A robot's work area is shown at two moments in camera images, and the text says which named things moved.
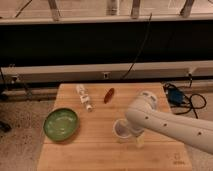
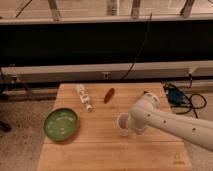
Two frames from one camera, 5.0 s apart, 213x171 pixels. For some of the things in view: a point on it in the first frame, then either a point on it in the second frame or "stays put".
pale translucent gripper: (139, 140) to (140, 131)
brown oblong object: (109, 95) stays put
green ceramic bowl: (61, 124) stays put
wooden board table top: (95, 147) stays put
